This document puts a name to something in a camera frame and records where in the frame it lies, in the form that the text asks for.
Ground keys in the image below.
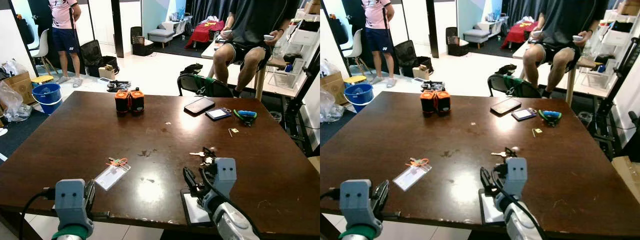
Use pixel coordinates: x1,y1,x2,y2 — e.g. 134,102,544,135
491,146,519,160
189,147,217,166

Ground dark brown wooden table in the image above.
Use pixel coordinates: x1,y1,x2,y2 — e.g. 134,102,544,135
0,91,321,236
320,91,640,239

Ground blue card holder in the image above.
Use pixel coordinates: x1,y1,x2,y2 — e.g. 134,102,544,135
511,108,539,122
205,107,232,121

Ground black smartphone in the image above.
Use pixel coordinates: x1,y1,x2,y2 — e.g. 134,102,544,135
183,96,216,115
490,97,523,116

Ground orange and black battery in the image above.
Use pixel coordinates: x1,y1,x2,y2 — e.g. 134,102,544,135
420,90,436,118
114,89,131,118
129,87,146,117
435,89,452,117

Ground blue bucket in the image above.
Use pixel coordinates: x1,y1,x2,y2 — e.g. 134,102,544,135
343,83,375,114
31,83,63,115

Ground clear plastic bag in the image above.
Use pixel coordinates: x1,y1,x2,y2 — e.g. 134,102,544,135
320,87,346,124
0,79,34,124

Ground black device on floor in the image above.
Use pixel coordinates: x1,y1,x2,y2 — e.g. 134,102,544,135
420,79,446,93
106,79,132,94

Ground black metal stand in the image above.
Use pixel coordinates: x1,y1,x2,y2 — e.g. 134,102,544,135
283,47,321,153
593,42,640,162

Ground brown cardboard box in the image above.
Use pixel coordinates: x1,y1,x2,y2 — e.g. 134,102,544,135
2,71,36,106
320,71,349,104

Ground black suitcase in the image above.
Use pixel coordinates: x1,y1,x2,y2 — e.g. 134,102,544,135
79,39,120,79
392,39,432,79

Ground black storage box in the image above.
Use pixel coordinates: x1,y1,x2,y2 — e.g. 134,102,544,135
129,26,155,57
444,26,470,57

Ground grey sofa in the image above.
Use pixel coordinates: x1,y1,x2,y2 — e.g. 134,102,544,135
147,28,176,49
462,28,491,49

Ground white chair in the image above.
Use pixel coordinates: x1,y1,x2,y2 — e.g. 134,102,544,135
29,28,56,77
344,28,369,77

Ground red blanket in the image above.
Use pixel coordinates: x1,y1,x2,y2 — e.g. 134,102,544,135
184,19,226,50
501,19,540,50

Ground person in pink shirt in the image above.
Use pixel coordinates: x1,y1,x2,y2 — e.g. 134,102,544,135
48,0,84,89
360,0,396,89

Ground seated person in dark shirt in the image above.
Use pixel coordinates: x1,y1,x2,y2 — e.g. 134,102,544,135
212,0,302,97
522,0,612,99

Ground white shelf rack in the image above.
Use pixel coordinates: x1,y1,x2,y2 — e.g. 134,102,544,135
269,4,321,92
581,4,640,92

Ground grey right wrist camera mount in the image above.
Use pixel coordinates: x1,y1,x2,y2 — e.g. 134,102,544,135
504,157,529,199
213,157,237,199

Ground clear card holder orange lanyard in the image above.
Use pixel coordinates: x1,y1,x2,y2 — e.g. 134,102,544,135
94,157,132,192
392,157,432,192

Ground white pad with black frame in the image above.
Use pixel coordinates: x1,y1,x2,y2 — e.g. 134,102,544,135
478,189,506,225
180,189,217,229

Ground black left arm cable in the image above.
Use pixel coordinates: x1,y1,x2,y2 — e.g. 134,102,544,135
19,187,56,240
320,187,344,202

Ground black chair with green strap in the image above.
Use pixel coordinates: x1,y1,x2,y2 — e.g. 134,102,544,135
487,63,544,99
177,63,236,99

